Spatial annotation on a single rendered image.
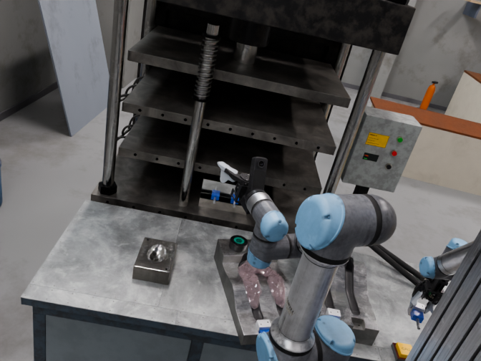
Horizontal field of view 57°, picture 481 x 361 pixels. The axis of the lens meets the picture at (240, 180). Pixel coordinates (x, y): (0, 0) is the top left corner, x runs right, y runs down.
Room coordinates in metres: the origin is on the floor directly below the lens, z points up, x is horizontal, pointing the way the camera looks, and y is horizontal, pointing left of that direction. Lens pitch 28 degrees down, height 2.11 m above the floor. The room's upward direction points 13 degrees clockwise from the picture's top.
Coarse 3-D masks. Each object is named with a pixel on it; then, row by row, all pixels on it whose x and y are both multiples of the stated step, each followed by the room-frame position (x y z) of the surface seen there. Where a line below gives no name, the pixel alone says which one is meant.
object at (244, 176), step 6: (240, 174) 1.23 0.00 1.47; (246, 174) 1.24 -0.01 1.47; (240, 180) 1.20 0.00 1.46; (246, 180) 1.20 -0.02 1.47; (240, 186) 1.19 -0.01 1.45; (246, 186) 1.19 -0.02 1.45; (240, 192) 1.19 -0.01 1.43; (246, 192) 1.19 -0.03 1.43; (252, 192) 1.14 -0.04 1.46; (264, 192) 1.15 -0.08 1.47; (234, 198) 1.20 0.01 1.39; (240, 198) 1.19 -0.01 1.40; (246, 198) 1.14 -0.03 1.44; (246, 210) 1.14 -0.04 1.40
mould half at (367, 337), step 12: (360, 264) 1.66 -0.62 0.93; (336, 276) 1.57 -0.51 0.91; (360, 276) 1.59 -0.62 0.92; (336, 288) 1.52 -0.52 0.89; (360, 288) 1.54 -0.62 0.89; (336, 300) 1.44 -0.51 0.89; (360, 300) 1.47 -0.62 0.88; (324, 312) 1.34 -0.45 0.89; (348, 312) 1.38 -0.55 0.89; (372, 312) 1.41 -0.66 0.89; (348, 324) 1.31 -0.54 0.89; (372, 324) 1.34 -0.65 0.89; (360, 336) 1.31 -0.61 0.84; (372, 336) 1.32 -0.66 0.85
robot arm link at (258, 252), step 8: (256, 240) 1.03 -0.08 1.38; (280, 240) 1.07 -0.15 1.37; (248, 248) 1.05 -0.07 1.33; (256, 248) 1.03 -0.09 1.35; (264, 248) 1.02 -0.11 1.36; (272, 248) 1.03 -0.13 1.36; (280, 248) 1.05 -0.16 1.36; (288, 248) 1.06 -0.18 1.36; (248, 256) 1.04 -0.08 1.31; (256, 256) 1.02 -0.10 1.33; (264, 256) 1.02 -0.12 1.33; (272, 256) 1.03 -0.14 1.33; (280, 256) 1.04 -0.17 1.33; (256, 264) 1.02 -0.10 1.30; (264, 264) 1.02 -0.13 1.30
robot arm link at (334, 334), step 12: (324, 324) 0.88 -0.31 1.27; (336, 324) 0.90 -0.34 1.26; (324, 336) 0.84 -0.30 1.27; (336, 336) 0.85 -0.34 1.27; (348, 336) 0.87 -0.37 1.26; (324, 348) 0.82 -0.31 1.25; (336, 348) 0.82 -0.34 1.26; (348, 348) 0.83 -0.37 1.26; (324, 360) 0.80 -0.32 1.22; (336, 360) 0.82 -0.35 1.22
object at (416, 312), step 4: (420, 304) 1.45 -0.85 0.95; (408, 308) 1.46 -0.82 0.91; (412, 308) 1.43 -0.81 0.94; (416, 308) 1.43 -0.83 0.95; (420, 308) 1.43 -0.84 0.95; (424, 308) 1.44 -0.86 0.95; (408, 312) 1.44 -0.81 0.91; (412, 312) 1.41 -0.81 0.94; (416, 312) 1.41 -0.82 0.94; (420, 312) 1.42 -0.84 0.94; (412, 316) 1.40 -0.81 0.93; (416, 316) 1.39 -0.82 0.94; (420, 316) 1.40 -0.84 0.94; (416, 320) 1.38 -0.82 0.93; (420, 320) 1.39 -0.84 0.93
